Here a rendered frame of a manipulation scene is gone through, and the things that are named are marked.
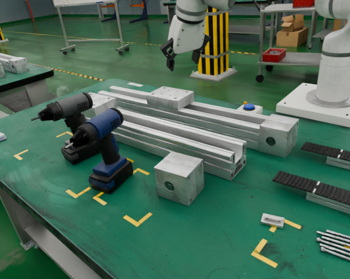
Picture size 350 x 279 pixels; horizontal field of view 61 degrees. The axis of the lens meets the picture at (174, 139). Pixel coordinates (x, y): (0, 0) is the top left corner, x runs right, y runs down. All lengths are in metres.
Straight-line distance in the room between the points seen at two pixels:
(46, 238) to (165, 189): 1.00
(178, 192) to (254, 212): 0.20
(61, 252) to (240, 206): 1.02
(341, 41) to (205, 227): 0.83
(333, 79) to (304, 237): 0.71
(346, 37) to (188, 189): 0.79
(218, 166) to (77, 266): 0.87
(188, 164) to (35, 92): 1.86
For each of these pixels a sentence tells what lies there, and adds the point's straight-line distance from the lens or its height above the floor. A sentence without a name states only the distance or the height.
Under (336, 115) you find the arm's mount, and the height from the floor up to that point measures 0.81.
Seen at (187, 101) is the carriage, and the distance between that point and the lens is 1.17.
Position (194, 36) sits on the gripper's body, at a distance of 0.89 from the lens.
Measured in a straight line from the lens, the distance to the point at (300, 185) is 0.84.
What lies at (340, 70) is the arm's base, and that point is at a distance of 1.28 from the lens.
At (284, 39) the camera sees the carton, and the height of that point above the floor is 0.13.
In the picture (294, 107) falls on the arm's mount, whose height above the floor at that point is 0.81.
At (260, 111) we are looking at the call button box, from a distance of 1.19.
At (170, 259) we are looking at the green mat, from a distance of 0.69.
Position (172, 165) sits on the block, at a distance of 0.79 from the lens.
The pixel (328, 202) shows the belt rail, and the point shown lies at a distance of 0.84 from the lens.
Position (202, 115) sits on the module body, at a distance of 1.08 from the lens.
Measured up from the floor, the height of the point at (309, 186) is 0.81.
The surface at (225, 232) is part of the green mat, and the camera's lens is 0.74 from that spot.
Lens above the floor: 1.31
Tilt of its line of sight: 29 degrees down
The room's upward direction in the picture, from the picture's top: 6 degrees counter-clockwise
